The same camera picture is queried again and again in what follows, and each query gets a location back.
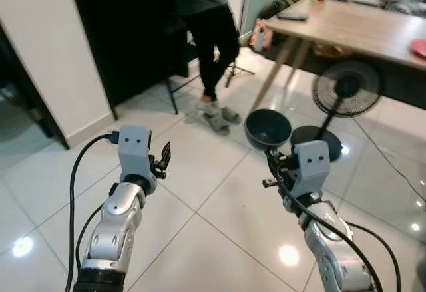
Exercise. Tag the black standing fan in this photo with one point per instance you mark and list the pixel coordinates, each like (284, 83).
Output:
(346, 87)

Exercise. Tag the black remote control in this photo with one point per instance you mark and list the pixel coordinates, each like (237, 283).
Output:
(293, 16)

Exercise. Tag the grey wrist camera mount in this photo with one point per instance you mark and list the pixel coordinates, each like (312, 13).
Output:
(311, 165)
(135, 149)

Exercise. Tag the black cabinet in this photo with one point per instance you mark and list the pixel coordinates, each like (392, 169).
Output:
(126, 32)

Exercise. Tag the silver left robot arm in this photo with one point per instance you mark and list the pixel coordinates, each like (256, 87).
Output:
(116, 229)

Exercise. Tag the light wooden table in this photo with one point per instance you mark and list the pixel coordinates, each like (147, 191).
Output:
(359, 29)

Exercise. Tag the small bottle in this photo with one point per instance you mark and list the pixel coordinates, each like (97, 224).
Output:
(259, 38)

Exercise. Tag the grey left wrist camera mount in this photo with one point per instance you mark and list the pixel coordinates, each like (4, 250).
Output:
(135, 149)

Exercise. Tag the thin black tripod stand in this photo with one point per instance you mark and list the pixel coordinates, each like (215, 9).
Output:
(234, 72)

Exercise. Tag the red plate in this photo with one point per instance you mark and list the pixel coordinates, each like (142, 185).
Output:
(419, 47)

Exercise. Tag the person in black trousers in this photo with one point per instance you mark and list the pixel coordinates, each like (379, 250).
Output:
(213, 32)

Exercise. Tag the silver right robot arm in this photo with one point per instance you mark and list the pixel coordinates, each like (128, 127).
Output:
(336, 252)

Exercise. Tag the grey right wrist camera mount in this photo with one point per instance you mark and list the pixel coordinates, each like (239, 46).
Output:
(311, 165)

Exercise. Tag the grey slipper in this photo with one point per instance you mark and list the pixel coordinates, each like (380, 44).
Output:
(231, 114)
(216, 122)

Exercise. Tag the round metal bowl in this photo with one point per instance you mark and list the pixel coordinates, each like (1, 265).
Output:
(266, 127)

